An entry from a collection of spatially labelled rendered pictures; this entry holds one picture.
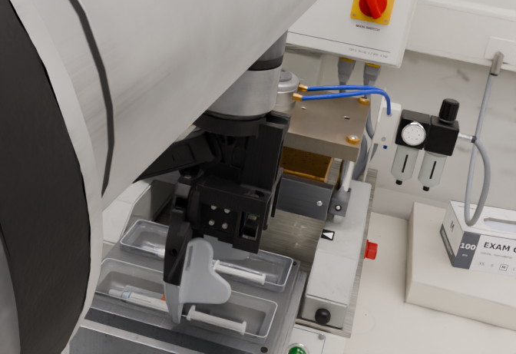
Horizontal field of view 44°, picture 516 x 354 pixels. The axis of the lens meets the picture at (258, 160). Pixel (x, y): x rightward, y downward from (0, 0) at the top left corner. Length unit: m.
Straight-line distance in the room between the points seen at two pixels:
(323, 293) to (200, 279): 0.20
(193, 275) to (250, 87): 0.18
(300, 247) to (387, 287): 0.33
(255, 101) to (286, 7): 0.33
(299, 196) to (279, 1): 0.63
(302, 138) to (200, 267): 0.25
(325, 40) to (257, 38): 0.80
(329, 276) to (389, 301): 0.41
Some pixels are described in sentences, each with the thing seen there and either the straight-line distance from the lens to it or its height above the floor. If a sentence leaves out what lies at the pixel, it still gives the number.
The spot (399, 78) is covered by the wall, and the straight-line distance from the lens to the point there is 1.32.
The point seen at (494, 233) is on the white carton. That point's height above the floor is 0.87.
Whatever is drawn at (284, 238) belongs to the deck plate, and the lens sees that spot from 0.90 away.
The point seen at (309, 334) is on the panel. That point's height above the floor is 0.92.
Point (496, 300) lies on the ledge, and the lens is 1.16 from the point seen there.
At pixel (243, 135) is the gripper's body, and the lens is 0.52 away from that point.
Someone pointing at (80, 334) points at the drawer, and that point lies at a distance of 0.61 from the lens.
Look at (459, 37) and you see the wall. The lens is 1.25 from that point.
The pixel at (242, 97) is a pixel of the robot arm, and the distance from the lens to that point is 0.50.
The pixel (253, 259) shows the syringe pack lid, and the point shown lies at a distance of 0.71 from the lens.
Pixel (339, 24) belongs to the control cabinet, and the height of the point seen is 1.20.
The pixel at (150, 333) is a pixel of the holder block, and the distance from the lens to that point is 0.63.
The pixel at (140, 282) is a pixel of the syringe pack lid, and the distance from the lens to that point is 0.66.
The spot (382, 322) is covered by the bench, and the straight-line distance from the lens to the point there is 1.10.
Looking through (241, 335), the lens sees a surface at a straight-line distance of 0.62.
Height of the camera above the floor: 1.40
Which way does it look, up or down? 25 degrees down
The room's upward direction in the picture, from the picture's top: 9 degrees clockwise
